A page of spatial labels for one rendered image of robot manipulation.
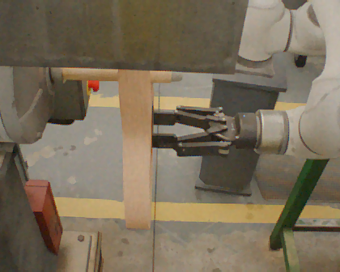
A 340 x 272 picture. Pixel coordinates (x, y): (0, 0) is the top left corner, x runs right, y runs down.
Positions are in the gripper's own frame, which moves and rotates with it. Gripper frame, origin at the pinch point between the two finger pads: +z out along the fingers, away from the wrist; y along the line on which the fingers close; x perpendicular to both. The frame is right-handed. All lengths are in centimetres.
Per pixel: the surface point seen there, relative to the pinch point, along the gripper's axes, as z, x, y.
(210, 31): -6.7, 31.8, -24.8
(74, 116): 20.2, -10.8, 19.2
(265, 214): -52, -98, 68
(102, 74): 8.4, 16.0, -7.2
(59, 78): 15.5, 15.4, -7.9
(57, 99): 23.9, -5.4, 18.1
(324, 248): -77, -102, 52
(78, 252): 27, -75, 26
